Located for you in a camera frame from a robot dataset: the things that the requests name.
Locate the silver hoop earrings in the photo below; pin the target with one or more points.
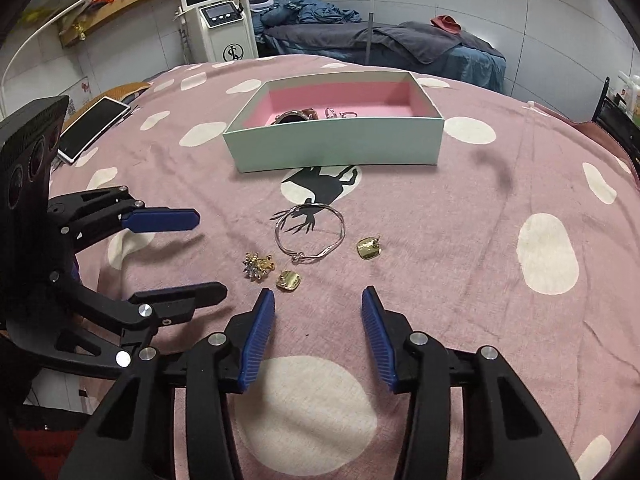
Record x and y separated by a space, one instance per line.
332 113

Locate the white beauty machine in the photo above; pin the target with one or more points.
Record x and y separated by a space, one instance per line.
216 31

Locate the blue crumpled bedding pile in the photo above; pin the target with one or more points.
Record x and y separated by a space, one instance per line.
297 12

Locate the black metal cart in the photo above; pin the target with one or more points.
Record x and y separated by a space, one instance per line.
615 121

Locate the massage bed dark blanket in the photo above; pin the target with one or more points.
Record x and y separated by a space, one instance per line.
419 47

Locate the white tablet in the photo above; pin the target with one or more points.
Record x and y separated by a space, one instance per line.
89 126

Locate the white leather strap watch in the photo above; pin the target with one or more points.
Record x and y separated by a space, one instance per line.
291 116

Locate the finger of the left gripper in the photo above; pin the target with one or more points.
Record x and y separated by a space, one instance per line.
150 309
160 219

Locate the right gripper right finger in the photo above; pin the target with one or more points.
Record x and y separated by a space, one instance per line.
506 434

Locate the red cloth on bed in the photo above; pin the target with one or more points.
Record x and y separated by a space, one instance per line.
447 23

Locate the gold square earring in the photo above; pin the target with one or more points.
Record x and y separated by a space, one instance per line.
288 281
369 247

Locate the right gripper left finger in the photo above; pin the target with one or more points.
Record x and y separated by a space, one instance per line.
131 434

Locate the gold flower brooch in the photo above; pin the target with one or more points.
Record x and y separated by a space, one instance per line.
256 267

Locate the mint box pink interior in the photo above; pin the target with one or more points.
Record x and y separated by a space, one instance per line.
397 123

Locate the pink polka dot bedspread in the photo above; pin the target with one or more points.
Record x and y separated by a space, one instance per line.
524 236

